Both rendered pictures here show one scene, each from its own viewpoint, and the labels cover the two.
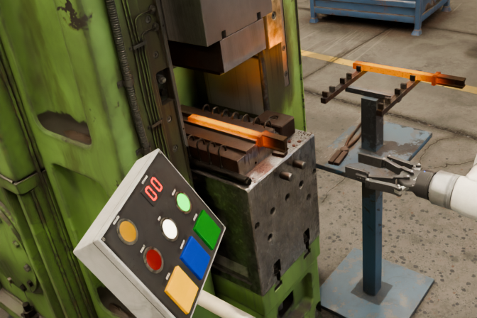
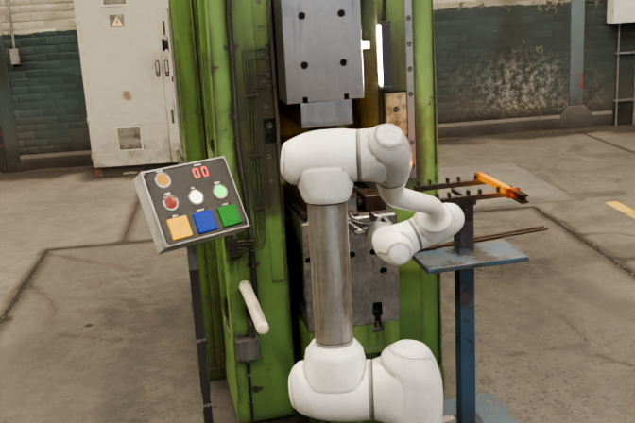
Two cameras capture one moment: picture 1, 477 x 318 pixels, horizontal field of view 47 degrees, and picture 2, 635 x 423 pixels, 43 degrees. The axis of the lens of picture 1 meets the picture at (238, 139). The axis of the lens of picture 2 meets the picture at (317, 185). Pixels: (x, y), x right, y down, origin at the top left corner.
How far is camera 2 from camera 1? 2.04 m
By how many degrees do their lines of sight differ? 36
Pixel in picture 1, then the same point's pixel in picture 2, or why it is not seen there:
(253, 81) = not seen: hidden behind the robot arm
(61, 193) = not seen: hidden behind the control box
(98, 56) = (217, 93)
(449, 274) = not seen: outside the picture
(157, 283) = (163, 213)
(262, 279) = (310, 314)
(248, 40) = (331, 110)
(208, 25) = (289, 90)
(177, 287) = (176, 224)
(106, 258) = (142, 186)
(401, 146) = (485, 256)
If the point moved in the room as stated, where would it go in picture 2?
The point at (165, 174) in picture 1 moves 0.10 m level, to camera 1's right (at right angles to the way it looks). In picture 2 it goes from (217, 171) to (239, 173)
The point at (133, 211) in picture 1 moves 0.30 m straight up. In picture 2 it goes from (175, 174) to (166, 89)
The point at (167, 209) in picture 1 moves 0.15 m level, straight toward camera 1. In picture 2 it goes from (203, 187) to (180, 198)
